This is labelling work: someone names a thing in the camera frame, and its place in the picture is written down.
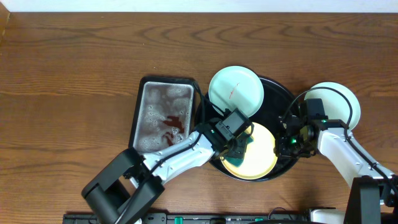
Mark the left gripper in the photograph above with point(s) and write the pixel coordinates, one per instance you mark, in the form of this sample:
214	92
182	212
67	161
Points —
244	146

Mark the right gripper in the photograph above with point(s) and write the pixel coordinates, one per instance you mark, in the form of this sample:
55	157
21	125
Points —
281	149

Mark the green yellow sponge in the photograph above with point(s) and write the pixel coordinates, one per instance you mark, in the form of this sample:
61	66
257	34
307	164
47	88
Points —
236	150

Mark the yellow plate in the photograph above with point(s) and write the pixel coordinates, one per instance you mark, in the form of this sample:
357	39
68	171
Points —
259	158

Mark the light blue plate red blob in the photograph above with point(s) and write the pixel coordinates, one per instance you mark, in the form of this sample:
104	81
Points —
335	105

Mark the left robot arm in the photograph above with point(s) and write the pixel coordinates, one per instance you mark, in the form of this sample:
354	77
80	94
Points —
128	186

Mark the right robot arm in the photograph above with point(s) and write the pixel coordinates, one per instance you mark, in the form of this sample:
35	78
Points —
371	184

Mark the black round serving tray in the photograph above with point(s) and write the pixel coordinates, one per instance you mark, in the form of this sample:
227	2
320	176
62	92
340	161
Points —
277	98

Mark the black rectangular soapy tray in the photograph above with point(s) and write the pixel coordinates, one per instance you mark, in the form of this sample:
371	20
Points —
163	113

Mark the light blue streaked plate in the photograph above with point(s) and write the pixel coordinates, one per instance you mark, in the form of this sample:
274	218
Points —
236	87

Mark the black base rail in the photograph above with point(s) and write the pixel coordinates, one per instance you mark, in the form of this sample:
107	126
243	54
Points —
163	218

